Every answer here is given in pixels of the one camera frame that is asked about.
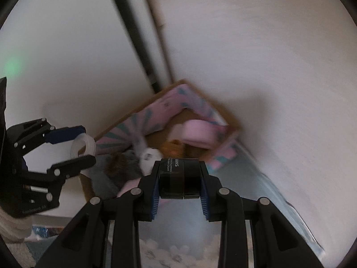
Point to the white panda face sock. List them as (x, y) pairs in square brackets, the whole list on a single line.
[(147, 159)]

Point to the brown plush toy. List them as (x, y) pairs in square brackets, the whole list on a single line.
[(170, 148)]

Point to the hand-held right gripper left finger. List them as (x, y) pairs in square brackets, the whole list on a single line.
[(154, 201)]

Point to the pink plush piece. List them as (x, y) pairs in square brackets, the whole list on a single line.
[(128, 185)]

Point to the shiny foil packet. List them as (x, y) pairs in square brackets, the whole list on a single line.
[(47, 231)]

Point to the cardboard box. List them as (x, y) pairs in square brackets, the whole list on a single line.
[(178, 120)]

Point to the floral light blue blanket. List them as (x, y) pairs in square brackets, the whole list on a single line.
[(251, 184)]

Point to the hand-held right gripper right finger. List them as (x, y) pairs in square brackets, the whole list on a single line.
[(205, 201)]

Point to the pink roll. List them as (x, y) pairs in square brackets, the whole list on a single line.
[(198, 134)]

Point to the cream knitted cloth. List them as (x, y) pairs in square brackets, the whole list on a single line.
[(14, 229)]

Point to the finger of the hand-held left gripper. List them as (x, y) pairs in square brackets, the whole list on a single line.
[(64, 135), (75, 164)]

